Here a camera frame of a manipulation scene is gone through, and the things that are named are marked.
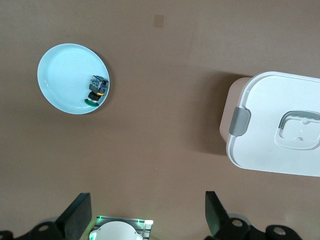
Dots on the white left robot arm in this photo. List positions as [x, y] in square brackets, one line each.
[115, 231]

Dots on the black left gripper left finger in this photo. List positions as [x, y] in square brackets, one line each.
[75, 220]

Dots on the white lidded lunch box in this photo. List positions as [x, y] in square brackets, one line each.
[262, 150]

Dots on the light blue round plate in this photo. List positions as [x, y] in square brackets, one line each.
[65, 75]

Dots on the green push-button switch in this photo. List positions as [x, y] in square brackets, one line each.
[96, 86]

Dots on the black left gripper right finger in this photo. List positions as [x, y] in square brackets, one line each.
[216, 220]

